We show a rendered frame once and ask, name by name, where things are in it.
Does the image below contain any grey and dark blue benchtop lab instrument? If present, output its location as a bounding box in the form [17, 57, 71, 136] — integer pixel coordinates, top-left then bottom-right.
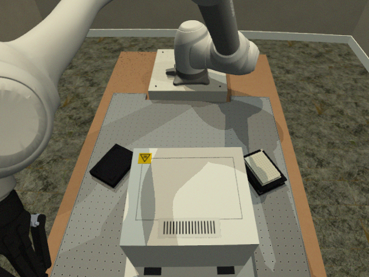
[119, 147, 259, 277]

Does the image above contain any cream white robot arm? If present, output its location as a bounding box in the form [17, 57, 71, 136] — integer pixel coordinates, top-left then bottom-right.
[0, 0, 259, 202]

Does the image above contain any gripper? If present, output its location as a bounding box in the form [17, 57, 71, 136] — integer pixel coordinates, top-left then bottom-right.
[0, 190, 52, 277]

